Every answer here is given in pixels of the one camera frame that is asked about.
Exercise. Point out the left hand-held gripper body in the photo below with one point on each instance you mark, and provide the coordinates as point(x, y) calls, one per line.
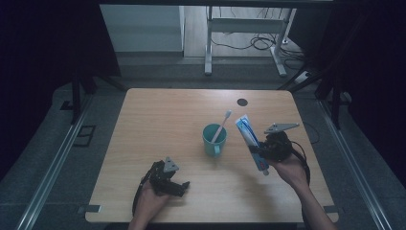
point(162, 179)

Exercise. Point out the person's right hand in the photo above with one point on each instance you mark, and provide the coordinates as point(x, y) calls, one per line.
point(292, 172)

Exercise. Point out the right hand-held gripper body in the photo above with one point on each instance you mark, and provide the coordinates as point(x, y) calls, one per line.
point(276, 145)

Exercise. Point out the white metal desk frame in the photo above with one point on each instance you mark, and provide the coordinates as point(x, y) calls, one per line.
point(209, 48)

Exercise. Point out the dark curtain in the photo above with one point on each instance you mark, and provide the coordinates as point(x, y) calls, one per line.
point(38, 64)
point(376, 80)

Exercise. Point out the blue and white toothpaste tube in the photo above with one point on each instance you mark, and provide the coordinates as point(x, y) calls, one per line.
point(249, 134)

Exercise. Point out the white toothbrush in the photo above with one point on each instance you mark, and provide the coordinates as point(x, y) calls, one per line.
point(222, 125)

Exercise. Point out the white power strip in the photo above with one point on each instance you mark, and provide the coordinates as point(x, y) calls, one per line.
point(303, 77)

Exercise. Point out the teal cup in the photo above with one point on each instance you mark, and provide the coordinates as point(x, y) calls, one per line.
point(212, 145)

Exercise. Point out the metal floor rail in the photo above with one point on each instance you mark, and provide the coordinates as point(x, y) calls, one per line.
point(51, 172)
point(354, 169)

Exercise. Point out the person's left hand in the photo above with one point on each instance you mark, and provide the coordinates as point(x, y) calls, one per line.
point(151, 201)

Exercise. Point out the black metal stand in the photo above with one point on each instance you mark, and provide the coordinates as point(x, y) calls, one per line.
point(76, 102)
point(335, 105)

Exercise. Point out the grey table bracket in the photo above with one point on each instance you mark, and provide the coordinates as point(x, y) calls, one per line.
point(91, 209)
point(330, 209)

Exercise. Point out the dark round table grommet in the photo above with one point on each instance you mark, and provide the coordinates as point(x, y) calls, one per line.
point(242, 102)

